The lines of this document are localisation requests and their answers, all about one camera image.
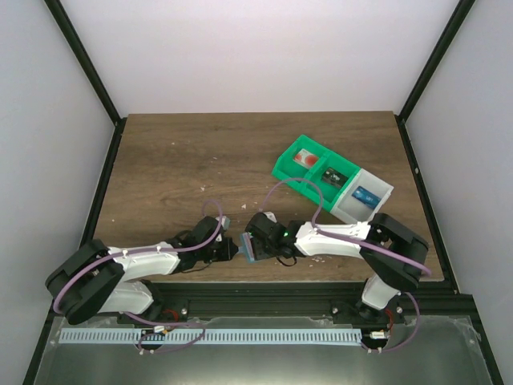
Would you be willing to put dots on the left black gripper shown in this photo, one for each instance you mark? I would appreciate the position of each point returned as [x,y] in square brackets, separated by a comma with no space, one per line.
[224,249]

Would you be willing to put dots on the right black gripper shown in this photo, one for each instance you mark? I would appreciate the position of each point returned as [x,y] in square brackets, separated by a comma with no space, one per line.
[255,249]

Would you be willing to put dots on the blue card holder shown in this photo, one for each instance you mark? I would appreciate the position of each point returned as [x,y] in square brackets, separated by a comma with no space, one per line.
[246,247]

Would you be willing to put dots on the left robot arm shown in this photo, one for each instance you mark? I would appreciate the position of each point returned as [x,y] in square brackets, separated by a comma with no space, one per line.
[99,279]

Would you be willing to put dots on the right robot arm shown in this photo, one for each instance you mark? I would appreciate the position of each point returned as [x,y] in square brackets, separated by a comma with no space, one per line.
[395,253]

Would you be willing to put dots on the red white card in bin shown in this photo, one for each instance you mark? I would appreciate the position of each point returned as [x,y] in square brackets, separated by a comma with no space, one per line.
[305,158]

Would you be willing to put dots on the black card in bin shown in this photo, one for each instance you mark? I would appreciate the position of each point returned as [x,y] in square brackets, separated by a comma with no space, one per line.
[334,178]

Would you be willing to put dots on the blue card in bin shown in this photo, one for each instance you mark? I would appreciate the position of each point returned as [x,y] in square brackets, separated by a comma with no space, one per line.
[366,197]

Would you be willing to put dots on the green bin far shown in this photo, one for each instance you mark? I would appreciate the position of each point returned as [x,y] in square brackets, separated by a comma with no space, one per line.
[286,167]

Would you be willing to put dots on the green bin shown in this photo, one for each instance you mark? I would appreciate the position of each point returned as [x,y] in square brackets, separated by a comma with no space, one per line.
[286,167]
[331,160]

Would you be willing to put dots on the green bin middle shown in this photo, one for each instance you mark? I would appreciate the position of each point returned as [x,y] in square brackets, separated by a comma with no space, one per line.
[331,160]

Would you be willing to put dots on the white bin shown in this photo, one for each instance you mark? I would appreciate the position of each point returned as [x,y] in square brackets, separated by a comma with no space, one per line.
[350,210]

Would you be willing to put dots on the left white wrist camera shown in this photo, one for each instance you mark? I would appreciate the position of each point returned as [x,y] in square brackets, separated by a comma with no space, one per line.
[224,225]

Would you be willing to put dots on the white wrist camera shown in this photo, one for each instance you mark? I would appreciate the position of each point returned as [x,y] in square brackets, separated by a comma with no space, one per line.
[224,225]
[271,216]

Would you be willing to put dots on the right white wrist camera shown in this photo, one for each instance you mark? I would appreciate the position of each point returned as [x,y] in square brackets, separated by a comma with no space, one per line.
[271,216]

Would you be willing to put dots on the white slotted cable duct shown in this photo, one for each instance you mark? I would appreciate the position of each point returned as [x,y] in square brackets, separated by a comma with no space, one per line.
[119,336]

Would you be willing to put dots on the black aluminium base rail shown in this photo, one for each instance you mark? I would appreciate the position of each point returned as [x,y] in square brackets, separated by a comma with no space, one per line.
[342,300]

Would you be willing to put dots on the metal base plate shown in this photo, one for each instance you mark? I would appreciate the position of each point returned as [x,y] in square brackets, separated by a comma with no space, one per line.
[436,350]

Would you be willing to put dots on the black frame post left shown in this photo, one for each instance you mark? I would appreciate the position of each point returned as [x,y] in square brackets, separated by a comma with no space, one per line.
[75,43]

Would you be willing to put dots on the black frame post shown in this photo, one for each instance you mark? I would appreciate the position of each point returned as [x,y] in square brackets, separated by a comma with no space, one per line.
[75,43]
[449,32]

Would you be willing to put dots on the black frame post right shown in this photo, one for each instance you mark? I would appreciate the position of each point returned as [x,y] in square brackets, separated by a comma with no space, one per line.
[449,32]

